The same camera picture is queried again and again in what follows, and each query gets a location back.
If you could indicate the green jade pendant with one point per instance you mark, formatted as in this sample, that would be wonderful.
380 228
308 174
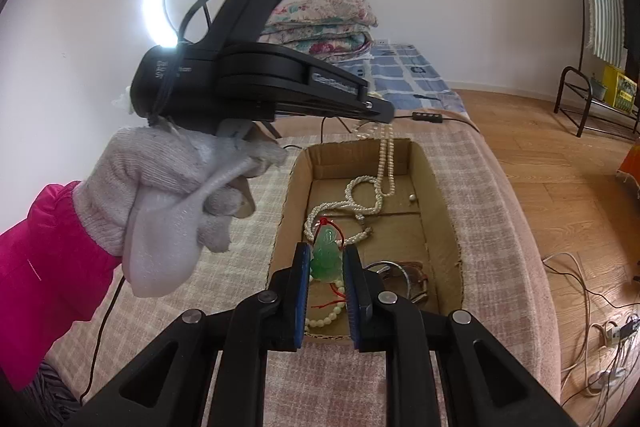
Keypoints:
326 257

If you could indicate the floral folded quilt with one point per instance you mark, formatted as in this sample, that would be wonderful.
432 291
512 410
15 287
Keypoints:
330 17

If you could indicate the orange cloth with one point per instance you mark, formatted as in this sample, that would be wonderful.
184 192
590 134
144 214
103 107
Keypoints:
631 172

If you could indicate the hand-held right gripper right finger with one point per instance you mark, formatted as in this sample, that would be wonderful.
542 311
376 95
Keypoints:
352 292

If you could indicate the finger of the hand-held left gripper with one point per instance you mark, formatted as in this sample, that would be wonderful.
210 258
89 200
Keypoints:
350 109

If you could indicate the small green pot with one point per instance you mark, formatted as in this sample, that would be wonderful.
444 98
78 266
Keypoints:
598 88

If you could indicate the zebra striped cloth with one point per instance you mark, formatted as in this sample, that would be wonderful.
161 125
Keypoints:
40 402

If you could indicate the black metal shoe rack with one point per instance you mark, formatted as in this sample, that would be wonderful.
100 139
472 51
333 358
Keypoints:
565 92

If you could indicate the dark green garment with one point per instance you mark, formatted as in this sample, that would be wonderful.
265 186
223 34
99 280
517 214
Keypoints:
632 22

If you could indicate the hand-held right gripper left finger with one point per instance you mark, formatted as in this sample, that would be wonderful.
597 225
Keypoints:
301 287

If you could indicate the white power strip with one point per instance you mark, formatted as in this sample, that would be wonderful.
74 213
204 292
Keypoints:
602 382

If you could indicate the blue checked bed sheet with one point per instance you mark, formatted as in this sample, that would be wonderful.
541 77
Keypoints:
400 72

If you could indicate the yellow box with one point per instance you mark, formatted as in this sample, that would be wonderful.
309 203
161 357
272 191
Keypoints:
620 89

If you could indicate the person's left hand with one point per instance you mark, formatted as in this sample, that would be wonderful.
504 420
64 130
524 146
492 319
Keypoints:
150 187

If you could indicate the cardboard box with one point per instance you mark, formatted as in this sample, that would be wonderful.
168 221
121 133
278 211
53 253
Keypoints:
400 232

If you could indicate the person's left forearm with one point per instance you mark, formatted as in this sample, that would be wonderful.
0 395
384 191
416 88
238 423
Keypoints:
45 267

